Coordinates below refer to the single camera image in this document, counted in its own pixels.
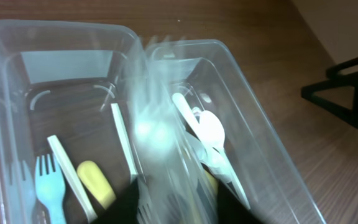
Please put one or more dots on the clear plastic container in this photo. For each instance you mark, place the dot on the clear plastic container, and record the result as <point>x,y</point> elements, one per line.
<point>59,78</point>
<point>208,76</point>

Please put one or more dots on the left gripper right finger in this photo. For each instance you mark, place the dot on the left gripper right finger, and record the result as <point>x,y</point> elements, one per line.
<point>231,210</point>

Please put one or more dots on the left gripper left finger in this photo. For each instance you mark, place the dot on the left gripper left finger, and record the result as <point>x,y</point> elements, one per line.
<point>124,209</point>

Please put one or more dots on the white plastic fork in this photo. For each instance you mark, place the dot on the white plastic fork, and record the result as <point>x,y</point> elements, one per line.
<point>72,177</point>
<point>143,214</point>

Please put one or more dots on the right clear plastic container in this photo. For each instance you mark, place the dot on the right clear plastic container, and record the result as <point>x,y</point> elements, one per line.
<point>208,76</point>

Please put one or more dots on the yellow plastic fork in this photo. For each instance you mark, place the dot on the yellow plastic fork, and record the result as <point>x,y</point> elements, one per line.
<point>97,184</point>

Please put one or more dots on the left clear plastic container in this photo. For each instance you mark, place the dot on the left clear plastic container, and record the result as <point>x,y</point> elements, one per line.
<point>59,78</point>

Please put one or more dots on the white plastic spoon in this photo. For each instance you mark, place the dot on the white plastic spoon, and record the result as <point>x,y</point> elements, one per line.
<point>185,110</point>

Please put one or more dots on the light blue plastic fork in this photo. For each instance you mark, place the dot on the light blue plastic fork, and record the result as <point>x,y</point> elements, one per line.
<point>50,187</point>

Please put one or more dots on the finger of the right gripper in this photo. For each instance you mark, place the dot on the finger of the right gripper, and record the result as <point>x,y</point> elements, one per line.
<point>338,94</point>

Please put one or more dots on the yellow plastic spoon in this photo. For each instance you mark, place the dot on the yellow plastic spoon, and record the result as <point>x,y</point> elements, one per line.
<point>211,183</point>

